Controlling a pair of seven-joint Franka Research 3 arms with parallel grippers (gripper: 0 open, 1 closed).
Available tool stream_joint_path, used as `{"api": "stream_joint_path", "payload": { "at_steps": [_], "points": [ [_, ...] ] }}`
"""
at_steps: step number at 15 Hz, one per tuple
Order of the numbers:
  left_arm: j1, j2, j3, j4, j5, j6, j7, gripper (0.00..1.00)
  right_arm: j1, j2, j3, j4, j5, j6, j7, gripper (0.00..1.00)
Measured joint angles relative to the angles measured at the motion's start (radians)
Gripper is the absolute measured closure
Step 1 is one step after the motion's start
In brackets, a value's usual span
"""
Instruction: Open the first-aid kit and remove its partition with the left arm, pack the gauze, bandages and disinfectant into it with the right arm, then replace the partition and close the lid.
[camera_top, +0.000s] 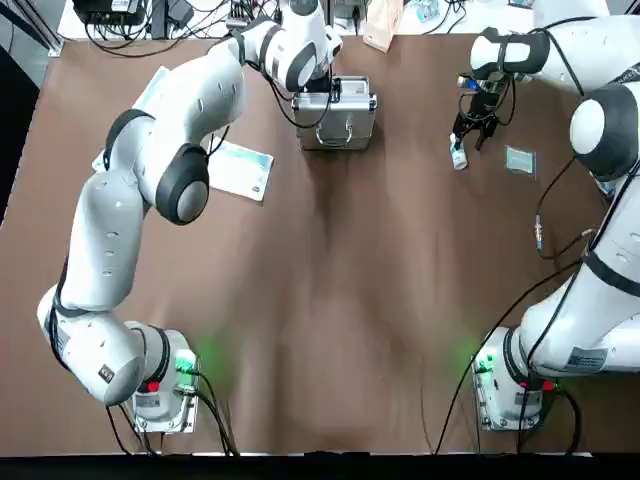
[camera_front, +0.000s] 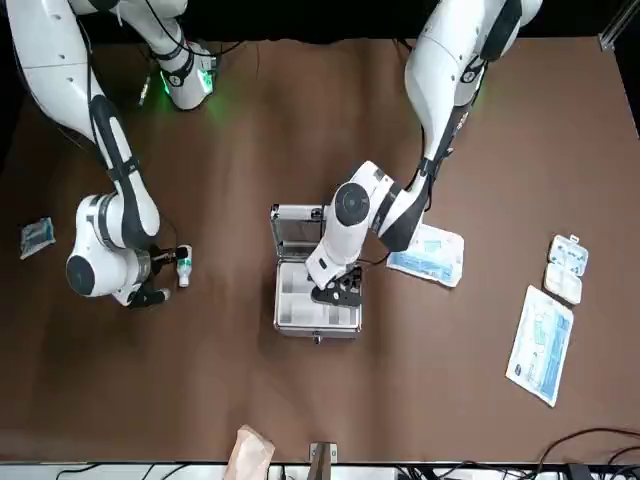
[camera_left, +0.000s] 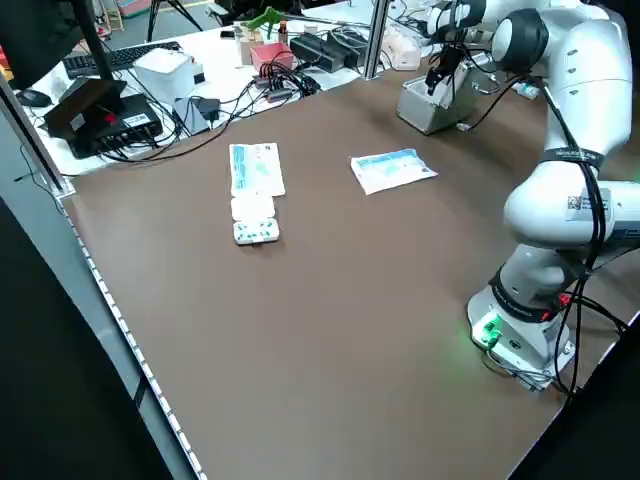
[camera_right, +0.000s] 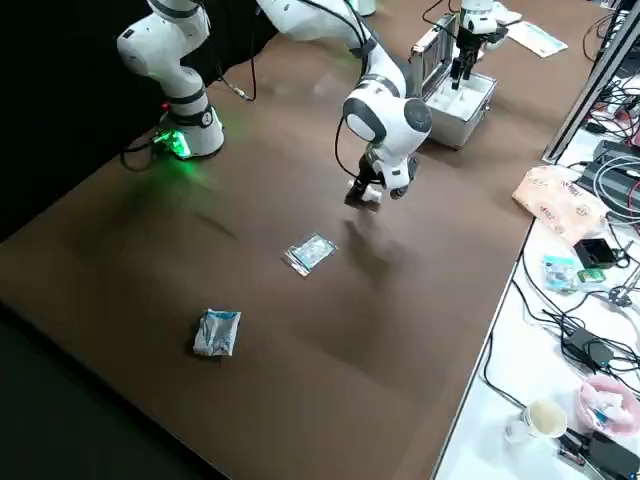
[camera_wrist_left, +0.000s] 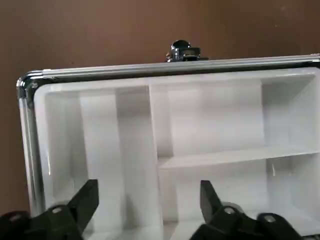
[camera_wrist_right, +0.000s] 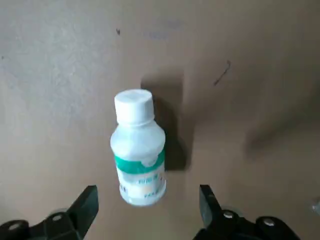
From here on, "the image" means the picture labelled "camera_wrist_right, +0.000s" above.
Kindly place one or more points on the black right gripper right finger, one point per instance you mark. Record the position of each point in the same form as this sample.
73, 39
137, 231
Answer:
225, 225

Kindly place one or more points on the white disinfectant bottle green label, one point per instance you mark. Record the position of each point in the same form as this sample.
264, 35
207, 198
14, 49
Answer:
137, 150

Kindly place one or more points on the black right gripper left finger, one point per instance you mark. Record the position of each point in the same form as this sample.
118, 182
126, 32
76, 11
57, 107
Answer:
62, 225

